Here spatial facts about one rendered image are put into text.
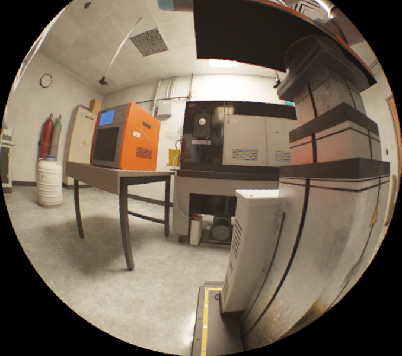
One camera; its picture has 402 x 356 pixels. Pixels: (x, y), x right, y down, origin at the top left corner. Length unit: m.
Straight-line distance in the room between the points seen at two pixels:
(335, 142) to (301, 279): 0.19
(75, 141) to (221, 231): 3.43
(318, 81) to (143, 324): 0.98
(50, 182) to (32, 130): 1.73
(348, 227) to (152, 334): 0.77
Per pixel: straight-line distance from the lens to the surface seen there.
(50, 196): 2.25
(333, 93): 0.22
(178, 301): 0.89
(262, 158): 1.22
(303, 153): 0.24
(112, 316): 0.87
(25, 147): 3.64
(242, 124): 1.26
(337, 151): 0.19
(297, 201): 0.23
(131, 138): 0.86
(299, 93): 0.29
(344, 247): 0.17
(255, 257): 0.33
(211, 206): 1.84
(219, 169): 1.20
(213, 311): 0.54
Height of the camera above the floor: 0.75
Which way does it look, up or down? 6 degrees up
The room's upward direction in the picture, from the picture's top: 4 degrees clockwise
